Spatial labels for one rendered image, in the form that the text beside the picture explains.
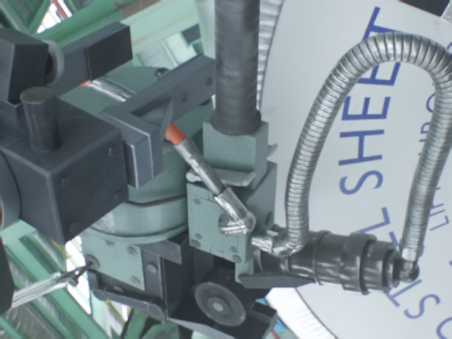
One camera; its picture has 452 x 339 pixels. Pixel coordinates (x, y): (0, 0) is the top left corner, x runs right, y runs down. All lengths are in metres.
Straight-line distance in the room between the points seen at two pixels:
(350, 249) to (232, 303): 0.13
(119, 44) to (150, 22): 5.18
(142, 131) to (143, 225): 0.26
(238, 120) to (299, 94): 0.21
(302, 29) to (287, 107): 0.09
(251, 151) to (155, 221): 0.12
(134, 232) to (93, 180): 0.28
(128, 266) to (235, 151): 0.19
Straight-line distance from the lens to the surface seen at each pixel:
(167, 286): 0.71
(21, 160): 0.35
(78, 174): 0.35
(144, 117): 0.40
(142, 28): 5.68
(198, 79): 0.43
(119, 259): 0.71
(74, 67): 0.46
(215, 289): 0.70
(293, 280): 0.59
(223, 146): 0.58
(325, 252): 0.68
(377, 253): 0.66
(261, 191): 0.60
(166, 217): 0.62
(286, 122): 0.77
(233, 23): 0.51
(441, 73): 0.49
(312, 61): 0.74
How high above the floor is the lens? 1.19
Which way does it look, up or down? 10 degrees up
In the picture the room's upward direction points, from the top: 115 degrees counter-clockwise
